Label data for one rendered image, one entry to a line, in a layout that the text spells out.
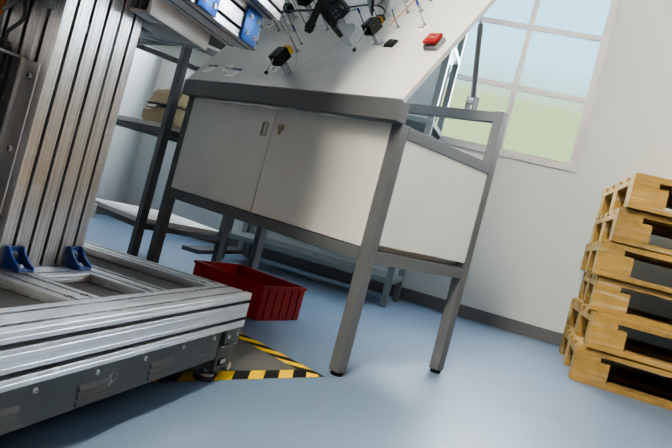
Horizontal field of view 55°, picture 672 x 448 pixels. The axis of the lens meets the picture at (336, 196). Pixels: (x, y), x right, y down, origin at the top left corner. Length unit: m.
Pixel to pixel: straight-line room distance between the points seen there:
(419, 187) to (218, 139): 0.91
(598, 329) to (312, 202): 1.63
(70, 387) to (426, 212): 1.36
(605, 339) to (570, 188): 1.44
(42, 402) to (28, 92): 0.59
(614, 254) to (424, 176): 1.41
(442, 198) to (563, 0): 2.70
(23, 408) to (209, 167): 1.71
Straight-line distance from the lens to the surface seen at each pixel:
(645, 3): 4.79
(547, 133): 4.49
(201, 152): 2.72
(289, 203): 2.26
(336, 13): 2.25
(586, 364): 3.31
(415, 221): 2.15
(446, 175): 2.24
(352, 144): 2.12
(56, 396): 1.15
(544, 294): 4.45
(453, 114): 2.61
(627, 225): 3.31
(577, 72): 4.59
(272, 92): 2.41
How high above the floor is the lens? 0.51
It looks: 1 degrees up
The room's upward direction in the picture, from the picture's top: 15 degrees clockwise
